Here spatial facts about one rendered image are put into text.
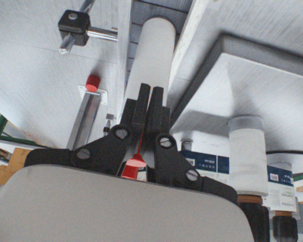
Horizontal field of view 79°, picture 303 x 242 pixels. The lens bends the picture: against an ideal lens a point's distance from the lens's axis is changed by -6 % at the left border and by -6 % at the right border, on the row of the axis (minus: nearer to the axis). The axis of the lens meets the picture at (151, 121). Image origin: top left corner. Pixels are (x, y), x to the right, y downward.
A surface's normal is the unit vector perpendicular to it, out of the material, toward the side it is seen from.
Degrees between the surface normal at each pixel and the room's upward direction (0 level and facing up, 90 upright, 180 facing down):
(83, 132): 90
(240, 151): 93
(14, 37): 0
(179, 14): 0
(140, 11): 0
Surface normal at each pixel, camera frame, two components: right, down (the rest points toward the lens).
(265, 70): -0.15, 0.89
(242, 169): -0.66, -0.44
